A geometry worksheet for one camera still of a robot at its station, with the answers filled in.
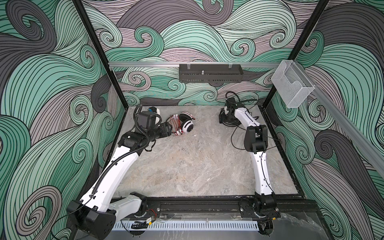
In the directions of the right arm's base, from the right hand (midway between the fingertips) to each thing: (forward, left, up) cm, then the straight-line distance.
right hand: (226, 120), depth 111 cm
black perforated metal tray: (+16, +14, +30) cm, 37 cm away
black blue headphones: (-13, -1, +15) cm, 20 cm away
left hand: (-26, +38, +27) cm, 54 cm away
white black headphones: (-11, +30, +8) cm, 33 cm away
